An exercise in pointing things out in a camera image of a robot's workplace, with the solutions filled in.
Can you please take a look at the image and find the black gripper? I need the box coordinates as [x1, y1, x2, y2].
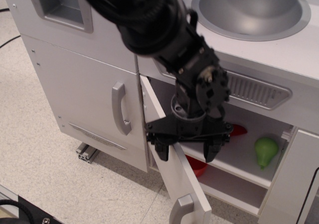
[145, 114, 233, 163]

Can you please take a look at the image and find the white cabinet door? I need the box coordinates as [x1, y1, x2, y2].
[140, 75, 212, 224]
[258, 129, 319, 224]

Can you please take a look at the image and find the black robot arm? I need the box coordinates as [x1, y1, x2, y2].
[86, 0, 233, 162]

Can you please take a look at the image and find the white toy kitchen cabinet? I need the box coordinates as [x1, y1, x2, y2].
[133, 0, 319, 224]

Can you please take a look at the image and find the red toy cup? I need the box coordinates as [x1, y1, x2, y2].
[186, 155, 208, 177]

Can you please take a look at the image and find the red toy chili pepper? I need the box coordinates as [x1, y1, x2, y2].
[230, 124, 248, 137]

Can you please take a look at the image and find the green toy pear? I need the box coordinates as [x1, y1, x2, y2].
[254, 137, 279, 170]

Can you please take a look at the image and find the grey vent panel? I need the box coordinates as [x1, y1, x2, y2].
[166, 59, 292, 112]

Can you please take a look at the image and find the silver fridge emblem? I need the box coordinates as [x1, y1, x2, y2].
[69, 122, 127, 150]

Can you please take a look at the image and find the white toy fridge unit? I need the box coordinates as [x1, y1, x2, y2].
[6, 0, 149, 171]

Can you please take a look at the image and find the silver toy sink basin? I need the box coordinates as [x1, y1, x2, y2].
[191, 0, 311, 42]

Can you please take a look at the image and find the silver ice dispenser recess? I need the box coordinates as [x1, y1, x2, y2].
[31, 0, 93, 33]

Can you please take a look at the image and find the silver fridge door handle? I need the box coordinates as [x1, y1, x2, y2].
[111, 82, 132, 135]

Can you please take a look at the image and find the aluminium extrusion rail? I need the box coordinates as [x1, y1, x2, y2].
[76, 142, 100, 164]

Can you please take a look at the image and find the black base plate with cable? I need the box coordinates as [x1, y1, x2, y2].
[0, 197, 62, 224]

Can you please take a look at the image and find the black floor cable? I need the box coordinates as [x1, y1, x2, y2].
[0, 7, 21, 48]

